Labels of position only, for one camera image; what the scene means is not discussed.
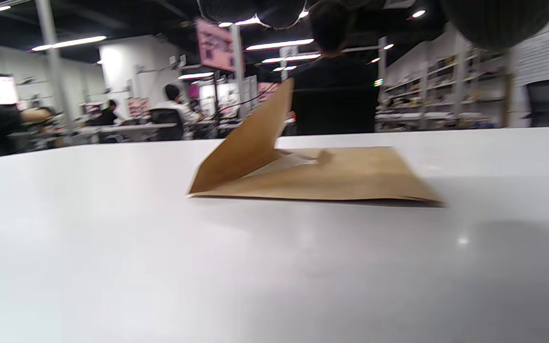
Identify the person's left hand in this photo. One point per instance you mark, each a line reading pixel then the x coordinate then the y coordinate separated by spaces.
pixel 498 24

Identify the brown paper envelope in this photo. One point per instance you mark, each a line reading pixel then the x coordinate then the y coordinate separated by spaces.
pixel 350 176

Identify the white whiteboard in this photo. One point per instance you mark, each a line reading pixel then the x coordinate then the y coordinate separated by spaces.
pixel 546 55

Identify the metal storage shelving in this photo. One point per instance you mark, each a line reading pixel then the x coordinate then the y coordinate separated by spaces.
pixel 441 90

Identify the pink screen monitor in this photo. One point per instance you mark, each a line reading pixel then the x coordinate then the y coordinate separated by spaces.
pixel 215 45

